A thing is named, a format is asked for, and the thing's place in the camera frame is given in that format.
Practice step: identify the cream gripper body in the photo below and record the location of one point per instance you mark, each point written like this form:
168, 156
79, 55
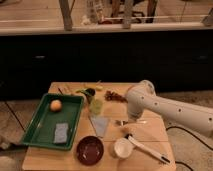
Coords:
127, 127

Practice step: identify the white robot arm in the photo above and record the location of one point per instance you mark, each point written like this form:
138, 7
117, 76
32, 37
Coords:
142, 96

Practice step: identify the purple bowl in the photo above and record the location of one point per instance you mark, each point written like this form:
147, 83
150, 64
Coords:
89, 150

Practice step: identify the white cup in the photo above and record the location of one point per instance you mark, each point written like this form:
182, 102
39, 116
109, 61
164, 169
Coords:
123, 148

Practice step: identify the wooden table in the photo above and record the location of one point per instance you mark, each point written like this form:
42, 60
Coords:
151, 134

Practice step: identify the grey cloth piece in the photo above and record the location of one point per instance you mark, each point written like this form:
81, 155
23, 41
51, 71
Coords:
100, 125

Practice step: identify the brown dried cluster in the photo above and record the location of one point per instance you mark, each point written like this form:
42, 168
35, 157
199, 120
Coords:
113, 96

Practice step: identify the light green cup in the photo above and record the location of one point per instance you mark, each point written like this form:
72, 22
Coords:
95, 106

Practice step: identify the yellow toy food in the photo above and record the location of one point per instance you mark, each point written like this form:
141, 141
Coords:
96, 86

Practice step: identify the dark green vegetable toy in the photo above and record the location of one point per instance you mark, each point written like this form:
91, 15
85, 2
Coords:
89, 93

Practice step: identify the grey sponge in tray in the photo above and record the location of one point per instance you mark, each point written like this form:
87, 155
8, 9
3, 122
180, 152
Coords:
60, 135

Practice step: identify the green plastic tray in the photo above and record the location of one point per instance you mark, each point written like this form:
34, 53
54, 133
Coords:
41, 129

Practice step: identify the orange ball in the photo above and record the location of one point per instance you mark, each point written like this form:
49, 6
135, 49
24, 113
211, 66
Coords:
55, 105

